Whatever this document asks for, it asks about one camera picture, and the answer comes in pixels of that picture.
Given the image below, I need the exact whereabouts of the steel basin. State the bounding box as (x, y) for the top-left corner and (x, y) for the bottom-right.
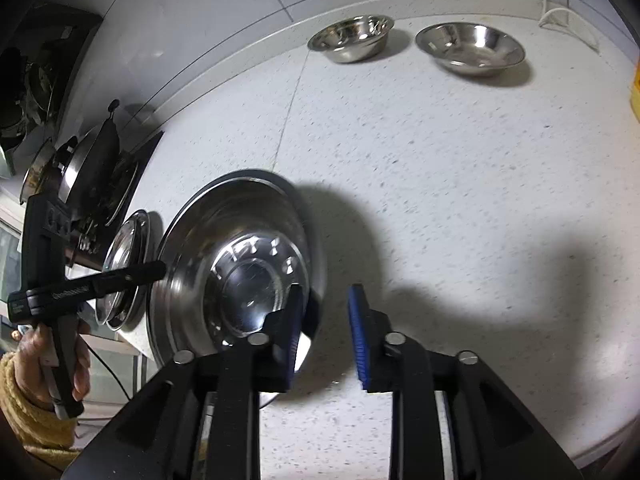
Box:
(19, 136), (57, 207)

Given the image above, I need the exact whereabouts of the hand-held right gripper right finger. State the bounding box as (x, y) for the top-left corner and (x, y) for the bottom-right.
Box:
(347, 283), (584, 480)

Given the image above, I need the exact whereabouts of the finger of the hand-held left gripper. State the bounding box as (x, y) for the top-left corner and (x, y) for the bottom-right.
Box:
(99, 259), (169, 298)

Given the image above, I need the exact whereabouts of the yellow detergent bottle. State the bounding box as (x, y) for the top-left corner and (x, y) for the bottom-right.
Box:
(627, 57), (640, 123)

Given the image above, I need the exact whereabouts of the small steel bowl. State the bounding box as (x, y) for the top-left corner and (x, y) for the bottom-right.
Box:
(306, 14), (396, 64)
(414, 22), (526, 77)

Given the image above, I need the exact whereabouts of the black gas stove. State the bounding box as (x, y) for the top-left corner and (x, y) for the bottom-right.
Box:
(62, 130), (166, 273)

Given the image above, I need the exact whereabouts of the person's left forearm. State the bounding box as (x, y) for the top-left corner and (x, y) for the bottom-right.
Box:
(0, 352), (83, 461)

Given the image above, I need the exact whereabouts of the person's left hand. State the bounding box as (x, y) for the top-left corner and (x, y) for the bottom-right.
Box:
(15, 322), (92, 406)

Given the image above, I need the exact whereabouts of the black range hood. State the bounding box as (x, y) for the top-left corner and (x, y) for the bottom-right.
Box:
(0, 2), (103, 181)

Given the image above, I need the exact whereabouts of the steel wok lid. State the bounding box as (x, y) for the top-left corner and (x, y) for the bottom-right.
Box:
(57, 100), (123, 218)

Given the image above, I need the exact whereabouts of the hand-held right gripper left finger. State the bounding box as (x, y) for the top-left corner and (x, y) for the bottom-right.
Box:
(60, 284), (307, 480)

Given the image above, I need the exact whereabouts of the large steel plate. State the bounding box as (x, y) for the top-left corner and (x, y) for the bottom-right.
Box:
(101, 209), (152, 332)

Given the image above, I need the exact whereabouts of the large steel bowl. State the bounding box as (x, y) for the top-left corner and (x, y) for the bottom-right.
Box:
(146, 170), (328, 408)

